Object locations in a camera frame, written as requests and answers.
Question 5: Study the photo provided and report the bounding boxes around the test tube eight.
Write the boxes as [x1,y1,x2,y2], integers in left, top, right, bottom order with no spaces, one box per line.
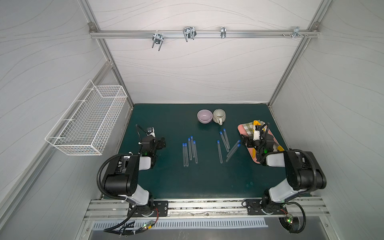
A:
[223,129,230,152]

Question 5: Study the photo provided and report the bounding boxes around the test tube seven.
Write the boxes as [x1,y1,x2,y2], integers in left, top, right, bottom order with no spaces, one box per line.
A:
[220,132,230,152]

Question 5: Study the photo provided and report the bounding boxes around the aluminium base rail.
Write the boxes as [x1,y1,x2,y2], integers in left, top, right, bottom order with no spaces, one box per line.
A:
[83,196,330,221]

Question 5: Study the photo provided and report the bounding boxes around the test tube three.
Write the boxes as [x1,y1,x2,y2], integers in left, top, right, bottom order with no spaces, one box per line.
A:
[188,138,193,161]

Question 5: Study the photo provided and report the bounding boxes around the test tube five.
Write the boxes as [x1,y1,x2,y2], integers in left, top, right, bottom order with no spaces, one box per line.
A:
[193,140,198,164]

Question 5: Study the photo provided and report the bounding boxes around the test tube four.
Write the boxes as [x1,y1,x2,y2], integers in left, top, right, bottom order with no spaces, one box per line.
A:
[191,136,196,159]

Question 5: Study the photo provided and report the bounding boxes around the aluminium cross bar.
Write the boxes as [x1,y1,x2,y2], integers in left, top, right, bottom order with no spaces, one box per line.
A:
[90,29,321,39]

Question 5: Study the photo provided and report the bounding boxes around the white wire basket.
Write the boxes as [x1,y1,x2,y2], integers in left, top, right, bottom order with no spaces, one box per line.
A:
[45,80,127,156]

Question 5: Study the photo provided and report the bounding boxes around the checked cloth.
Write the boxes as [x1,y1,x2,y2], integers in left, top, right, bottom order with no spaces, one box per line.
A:
[242,120,265,136]

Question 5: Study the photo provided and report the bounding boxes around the yellow tongs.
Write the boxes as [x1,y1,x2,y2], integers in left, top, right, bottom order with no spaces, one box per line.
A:
[253,120,261,126]

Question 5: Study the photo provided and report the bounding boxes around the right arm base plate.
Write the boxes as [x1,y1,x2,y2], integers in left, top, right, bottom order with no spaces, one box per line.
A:
[241,199,288,216]

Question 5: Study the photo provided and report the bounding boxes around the pink tray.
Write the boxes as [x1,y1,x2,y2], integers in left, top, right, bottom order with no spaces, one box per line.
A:
[238,123,284,166]

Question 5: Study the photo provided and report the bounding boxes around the grey ribbed mug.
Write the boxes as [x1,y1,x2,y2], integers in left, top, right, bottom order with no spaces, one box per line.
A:
[213,109,226,126]

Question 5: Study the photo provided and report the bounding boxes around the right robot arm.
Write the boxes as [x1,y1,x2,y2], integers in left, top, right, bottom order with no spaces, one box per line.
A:
[242,134,327,215]

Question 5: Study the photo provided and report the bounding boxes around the test tube ten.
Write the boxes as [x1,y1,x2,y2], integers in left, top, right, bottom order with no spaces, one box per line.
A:
[226,145,241,162]

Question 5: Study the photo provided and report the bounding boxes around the metal clamp four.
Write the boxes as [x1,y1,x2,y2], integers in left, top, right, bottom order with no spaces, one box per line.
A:
[282,27,309,39]

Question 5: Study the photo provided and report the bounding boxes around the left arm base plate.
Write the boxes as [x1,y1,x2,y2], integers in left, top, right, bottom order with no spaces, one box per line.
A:
[127,200,169,218]

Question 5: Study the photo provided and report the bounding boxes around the metal clamp two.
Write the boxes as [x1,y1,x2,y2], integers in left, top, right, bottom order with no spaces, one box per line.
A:
[183,27,197,42]

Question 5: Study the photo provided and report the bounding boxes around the test tube two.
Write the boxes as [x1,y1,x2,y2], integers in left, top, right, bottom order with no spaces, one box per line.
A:
[184,143,189,167]

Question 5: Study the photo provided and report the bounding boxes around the metal clamp three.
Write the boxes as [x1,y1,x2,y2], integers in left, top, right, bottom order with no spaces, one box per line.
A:
[221,27,227,39]

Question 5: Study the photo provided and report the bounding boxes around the metal clamp one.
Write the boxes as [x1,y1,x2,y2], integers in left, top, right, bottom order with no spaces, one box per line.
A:
[152,33,164,51]

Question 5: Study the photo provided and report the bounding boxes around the test tube nine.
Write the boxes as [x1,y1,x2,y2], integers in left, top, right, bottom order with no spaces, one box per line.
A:
[227,140,241,158]

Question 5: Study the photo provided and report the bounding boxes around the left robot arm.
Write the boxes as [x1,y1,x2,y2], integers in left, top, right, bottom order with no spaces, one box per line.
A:
[96,135,166,217]

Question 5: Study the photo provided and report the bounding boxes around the test tube one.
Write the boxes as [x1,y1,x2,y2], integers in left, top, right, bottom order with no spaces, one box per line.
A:
[182,143,186,167]

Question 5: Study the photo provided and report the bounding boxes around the green table mat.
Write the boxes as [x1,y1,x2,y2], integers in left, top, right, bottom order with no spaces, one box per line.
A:
[120,104,286,199]

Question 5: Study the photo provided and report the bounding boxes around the test tube six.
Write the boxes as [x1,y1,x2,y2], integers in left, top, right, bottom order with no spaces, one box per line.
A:
[217,140,223,164]

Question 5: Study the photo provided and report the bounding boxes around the purple bowl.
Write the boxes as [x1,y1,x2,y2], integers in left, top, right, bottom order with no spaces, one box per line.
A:
[197,110,213,124]

